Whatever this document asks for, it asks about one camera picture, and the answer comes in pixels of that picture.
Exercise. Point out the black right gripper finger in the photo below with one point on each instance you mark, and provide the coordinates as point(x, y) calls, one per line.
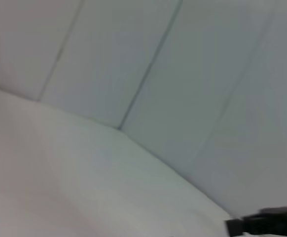
point(257, 225)
point(281, 209)

